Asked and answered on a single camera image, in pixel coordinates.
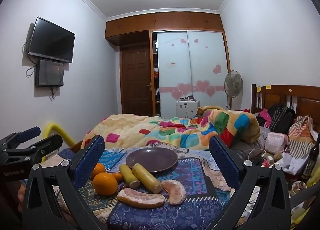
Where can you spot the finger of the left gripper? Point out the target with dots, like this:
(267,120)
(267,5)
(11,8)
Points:
(16,138)
(40,149)

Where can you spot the small tangerine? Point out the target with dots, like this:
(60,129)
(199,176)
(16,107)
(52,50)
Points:
(118,176)

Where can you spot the small wall monitor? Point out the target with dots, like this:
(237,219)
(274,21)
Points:
(49,74)

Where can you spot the wooden headboard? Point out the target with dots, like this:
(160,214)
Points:
(303,99)

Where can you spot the long sugarcane piece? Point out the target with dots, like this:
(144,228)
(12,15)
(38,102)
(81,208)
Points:
(147,179)

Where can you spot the dark purple plate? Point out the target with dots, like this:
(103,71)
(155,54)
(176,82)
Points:
(153,160)

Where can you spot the wall mounted black television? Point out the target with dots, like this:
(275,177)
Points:
(50,41)

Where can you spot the short sugarcane piece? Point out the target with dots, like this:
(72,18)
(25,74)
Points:
(128,176)

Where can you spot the blue patterned bedsheet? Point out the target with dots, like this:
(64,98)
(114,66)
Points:
(206,195)

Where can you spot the large orange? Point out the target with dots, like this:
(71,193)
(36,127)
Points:
(105,184)

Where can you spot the brown wooden door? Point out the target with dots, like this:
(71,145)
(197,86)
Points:
(135,79)

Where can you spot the yellow foam tube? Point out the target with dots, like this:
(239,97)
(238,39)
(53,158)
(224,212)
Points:
(54,128)

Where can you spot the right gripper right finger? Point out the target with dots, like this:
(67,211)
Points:
(272,207)

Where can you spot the colourful patchwork blanket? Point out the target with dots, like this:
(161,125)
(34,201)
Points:
(130,130)

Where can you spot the white bedside cabinet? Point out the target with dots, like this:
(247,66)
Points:
(187,108)

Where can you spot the dark glass bottle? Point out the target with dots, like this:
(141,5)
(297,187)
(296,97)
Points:
(311,161)

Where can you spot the pink quilted pouch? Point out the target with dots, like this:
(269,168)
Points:
(276,142)

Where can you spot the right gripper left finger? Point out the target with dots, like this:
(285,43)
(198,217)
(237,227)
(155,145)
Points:
(41,209)

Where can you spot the medium orange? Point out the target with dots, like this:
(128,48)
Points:
(99,168)

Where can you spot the black backpack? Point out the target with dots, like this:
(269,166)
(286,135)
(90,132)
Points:
(282,120)

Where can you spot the wardrobe with heart stickers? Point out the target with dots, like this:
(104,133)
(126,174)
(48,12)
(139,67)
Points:
(188,54)

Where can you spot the striped fabric bag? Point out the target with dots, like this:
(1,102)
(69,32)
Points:
(301,140)

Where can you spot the small pomelo segment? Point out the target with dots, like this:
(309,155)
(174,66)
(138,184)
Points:
(176,191)

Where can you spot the left hand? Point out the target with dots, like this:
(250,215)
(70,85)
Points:
(20,196)

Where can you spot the standing electric fan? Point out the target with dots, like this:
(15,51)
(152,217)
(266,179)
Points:
(233,86)

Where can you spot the large pomelo segment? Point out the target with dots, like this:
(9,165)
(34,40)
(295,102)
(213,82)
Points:
(137,199)

